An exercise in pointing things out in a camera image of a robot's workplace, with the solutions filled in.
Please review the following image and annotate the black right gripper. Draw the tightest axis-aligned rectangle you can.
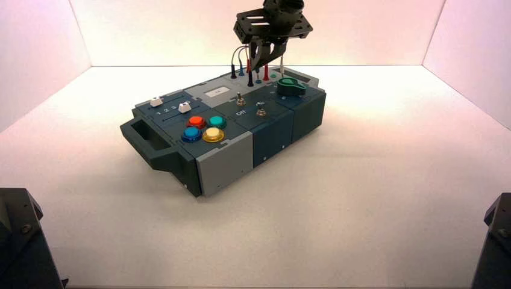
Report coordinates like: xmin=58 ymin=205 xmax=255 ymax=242
xmin=233 ymin=8 xmax=313 ymax=73

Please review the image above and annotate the blue jumper wire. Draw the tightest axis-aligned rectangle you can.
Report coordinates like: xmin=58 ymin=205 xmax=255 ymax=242
xmin=237 ymin=48 xmax=262 ymax=82

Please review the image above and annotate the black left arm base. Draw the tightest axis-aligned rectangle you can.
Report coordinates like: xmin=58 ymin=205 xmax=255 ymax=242
xmin=0 ymin=187 xmax=69 ymax=289

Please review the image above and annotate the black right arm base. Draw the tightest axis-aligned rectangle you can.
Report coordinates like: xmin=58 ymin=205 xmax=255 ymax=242
xmin=471 ymin=192 xmax=511 ymax=289

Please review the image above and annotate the green rotary knob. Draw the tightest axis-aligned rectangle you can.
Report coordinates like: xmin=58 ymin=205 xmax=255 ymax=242
xmin=277 ymin=78 xmax=307 ymax=97

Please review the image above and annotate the white rectangular label display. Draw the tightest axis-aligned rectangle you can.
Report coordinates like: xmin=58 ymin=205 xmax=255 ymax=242
xmin=204 ymin=86 xmax=231 ymax=98

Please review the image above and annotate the yellow round push button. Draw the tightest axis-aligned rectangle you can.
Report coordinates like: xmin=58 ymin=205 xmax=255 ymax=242
xmin=202 ymin=126 xmax=225 ymax=143

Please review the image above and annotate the blue grey control task box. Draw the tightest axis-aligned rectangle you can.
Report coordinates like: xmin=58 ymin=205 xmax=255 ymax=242
xmin=119 ymin=66 xmax=327 ymax=198

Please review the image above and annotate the blue round push button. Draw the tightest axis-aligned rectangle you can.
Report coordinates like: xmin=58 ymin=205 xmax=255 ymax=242
xmin=181 ymin=126 xmax=203 ymax=143

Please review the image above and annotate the red jumper wire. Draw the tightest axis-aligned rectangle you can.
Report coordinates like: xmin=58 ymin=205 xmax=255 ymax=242
xmin=245 ymin=55 xmax=271 ymax=82

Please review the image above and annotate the black jumper wire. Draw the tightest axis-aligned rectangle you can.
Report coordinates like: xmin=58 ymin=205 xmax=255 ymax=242
xmin=230 ymin=45 xmax=255 ymax=87

